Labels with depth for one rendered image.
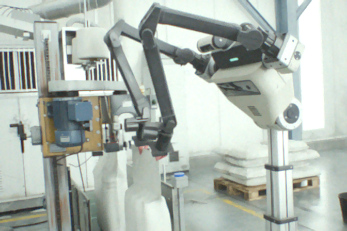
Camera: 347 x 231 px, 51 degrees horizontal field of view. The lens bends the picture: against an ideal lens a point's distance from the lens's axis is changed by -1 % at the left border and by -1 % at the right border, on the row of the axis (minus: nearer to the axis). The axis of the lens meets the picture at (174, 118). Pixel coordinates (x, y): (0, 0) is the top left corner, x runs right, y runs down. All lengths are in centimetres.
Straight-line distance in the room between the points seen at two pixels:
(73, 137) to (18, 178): 302
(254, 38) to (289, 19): 639
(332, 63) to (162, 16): 780
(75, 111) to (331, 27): 774
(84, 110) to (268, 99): 87
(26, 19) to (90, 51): 275
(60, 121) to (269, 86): 102
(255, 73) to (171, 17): 45
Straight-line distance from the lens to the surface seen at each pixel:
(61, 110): 190
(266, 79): 159
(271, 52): 145
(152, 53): 136
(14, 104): 480
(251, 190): 468
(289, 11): 780
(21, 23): 455
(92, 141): 212
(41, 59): 215
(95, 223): 298
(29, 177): 487
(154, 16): 131
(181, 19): 134
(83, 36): 196
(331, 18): 910
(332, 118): 894
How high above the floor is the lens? 130
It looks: 3 degrees down
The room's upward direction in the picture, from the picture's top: 3 degrees counter-clockwise
